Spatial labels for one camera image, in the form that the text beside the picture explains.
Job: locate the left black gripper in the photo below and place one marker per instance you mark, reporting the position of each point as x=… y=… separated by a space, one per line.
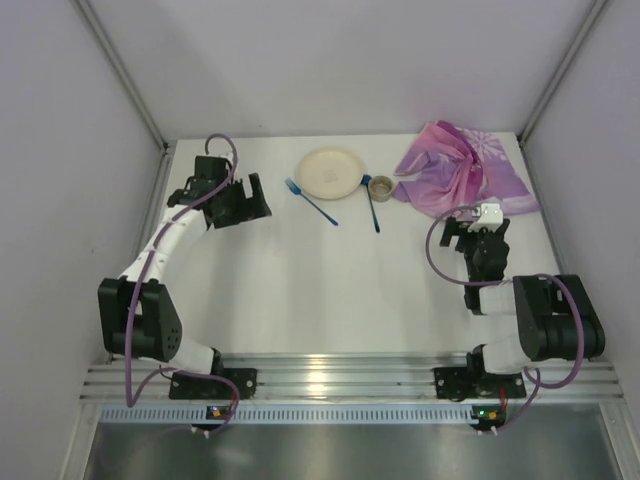
x=245 y=201

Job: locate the blue plastic fork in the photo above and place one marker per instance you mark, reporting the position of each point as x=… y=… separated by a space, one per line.
x=296 y=190

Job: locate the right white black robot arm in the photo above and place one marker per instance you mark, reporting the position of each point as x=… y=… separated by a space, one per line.
x=554 y=316

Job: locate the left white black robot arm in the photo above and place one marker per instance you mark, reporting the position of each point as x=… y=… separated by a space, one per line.
x=138 y=315

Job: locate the purple pink printed cloth mat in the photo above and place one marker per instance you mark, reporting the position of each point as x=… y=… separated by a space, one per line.
x=448 y=166

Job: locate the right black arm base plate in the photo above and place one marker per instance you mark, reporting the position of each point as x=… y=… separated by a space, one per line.
x=459 y=383

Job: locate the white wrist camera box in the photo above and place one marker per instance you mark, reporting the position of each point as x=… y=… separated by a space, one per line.
x=486 y=217

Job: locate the grey slotted cable duct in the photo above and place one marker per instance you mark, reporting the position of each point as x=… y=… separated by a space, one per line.
x=299 y=414

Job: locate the cream round plate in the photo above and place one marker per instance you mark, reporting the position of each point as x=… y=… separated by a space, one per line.
x=330 y=173

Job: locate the blue plastic spoon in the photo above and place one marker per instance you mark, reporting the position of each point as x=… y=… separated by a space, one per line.
x=365 y=182

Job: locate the small beige cup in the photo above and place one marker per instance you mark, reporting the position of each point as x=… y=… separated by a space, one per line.
x=381 y=188

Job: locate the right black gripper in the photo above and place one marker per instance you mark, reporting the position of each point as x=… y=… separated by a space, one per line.
x=473 y=237

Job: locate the aluminium rail frame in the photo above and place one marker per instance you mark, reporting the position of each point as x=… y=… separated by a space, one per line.
x=349 y=378

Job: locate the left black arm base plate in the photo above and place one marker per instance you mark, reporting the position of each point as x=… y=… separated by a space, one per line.
x=185 y=387

